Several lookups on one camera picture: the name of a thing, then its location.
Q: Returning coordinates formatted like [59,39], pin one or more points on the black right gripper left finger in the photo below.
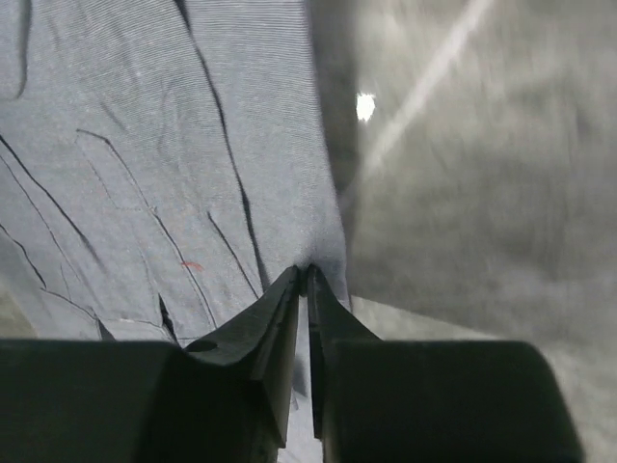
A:
[223,398]

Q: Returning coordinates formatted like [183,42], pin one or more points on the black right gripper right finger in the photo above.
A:
[377,400]

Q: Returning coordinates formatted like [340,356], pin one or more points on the grey long sleeve shirt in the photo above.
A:
[162,163]

